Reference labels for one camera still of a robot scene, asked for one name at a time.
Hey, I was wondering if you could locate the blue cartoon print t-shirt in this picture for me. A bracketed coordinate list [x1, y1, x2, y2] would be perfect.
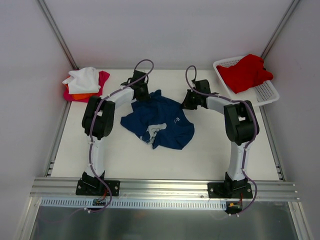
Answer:
[120, 89, 195, 150]

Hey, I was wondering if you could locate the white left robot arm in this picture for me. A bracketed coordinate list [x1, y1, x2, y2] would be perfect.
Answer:
[81, 70, 149, 195]

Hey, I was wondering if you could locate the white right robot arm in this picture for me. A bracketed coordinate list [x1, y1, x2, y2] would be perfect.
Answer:
[181, 79, 260, 198]

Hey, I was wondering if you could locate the pink folded t-shirt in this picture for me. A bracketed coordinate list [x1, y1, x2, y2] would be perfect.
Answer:
[63, 71, 110, 103]

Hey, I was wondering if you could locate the red t-shirt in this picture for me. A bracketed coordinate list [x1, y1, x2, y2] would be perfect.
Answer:
[217, 54, 274, 94]

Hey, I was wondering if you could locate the orange folded t-shirt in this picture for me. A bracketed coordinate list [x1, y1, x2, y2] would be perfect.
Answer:
[63, 84, 95, 102]

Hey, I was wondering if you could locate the white perforated plastic basket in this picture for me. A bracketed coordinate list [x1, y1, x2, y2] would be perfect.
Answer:
[213, 55, 280, 107]

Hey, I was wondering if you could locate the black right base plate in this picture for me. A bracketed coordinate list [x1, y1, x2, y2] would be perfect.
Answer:
[207, 182, 253, 199]

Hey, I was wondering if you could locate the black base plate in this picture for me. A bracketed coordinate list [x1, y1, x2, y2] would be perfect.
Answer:
[207, 182, 253, 199]
[75, 179, 121, 197]

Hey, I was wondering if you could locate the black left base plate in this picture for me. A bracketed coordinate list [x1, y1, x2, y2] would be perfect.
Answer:
[75, 179, 121, 197]

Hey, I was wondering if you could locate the left aluminium frame post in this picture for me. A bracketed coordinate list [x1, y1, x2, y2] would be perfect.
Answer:
[35, 0, 79, 70]

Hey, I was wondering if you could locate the aluminium frame post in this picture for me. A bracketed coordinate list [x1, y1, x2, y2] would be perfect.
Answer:
[260, 0, 301, 60]
[35, 0, 79, 70]

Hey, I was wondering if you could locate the white slotted cable duct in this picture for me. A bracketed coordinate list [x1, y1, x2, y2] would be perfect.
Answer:
[40, 197, 227, 211]

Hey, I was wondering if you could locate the aluminium mounting rail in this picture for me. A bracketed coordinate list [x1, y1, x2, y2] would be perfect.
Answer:
[29, 177, 301, 202]

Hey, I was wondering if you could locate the right aluminium frame post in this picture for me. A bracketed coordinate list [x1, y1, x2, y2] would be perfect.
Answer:
[260, 0, 301, 60]

